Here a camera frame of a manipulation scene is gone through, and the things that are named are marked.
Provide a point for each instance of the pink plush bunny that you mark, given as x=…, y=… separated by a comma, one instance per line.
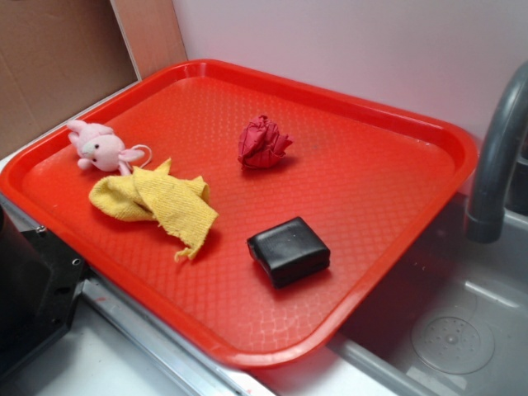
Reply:
x=98, y=146

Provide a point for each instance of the brown cardboard panel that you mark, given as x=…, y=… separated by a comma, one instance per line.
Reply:
x=60, y=57

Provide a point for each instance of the grey sink basin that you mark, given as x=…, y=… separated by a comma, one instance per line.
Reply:
x=450, y=318

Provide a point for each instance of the grey faucet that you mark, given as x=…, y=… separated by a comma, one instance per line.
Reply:
x=500, y=179

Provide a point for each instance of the crumpled red paper ball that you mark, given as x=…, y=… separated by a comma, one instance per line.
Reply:
x=261, y=145

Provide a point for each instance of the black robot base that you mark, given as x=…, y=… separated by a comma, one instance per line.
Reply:
x=41, y=279

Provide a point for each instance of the yellow cloth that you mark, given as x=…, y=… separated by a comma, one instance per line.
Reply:
x=181, y=207

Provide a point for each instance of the black box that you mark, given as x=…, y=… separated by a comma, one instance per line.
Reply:
x=289, y=252

